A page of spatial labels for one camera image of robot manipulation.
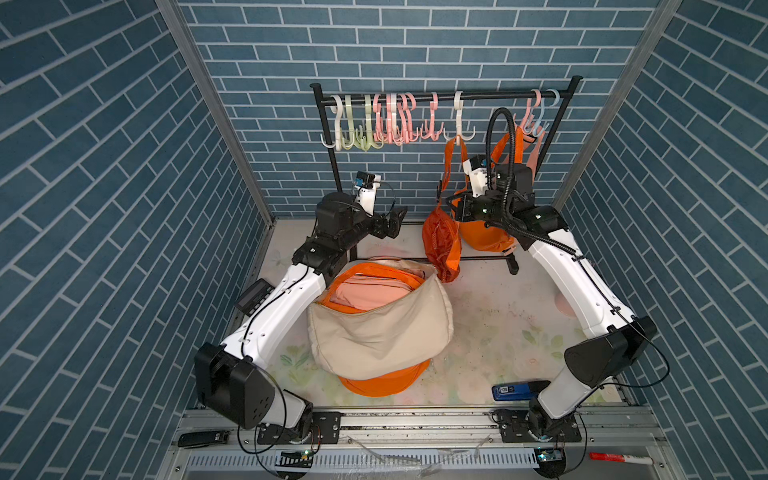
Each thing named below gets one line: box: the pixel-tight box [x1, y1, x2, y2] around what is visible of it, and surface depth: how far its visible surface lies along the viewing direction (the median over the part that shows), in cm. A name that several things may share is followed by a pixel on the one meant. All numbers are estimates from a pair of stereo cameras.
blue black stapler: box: [492, 380, 551, 401], surface depth 79 cm
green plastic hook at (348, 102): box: [341, 94, 355, 149], surface depth 73 cm
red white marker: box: [589, 452, 654, 465], surface depth 71 cm
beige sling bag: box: [308, 270, 455, 381], surface depth 74 cm
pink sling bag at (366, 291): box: [331, 274, 413, 311], surface depth 86 cm
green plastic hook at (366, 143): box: [355, 94, 384, 152], surface depth 75 cm
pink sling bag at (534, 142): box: [522, 129, 546, 184], surface depth 84 cm
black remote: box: [178, 430, 230, 449], surface depth 72 cm
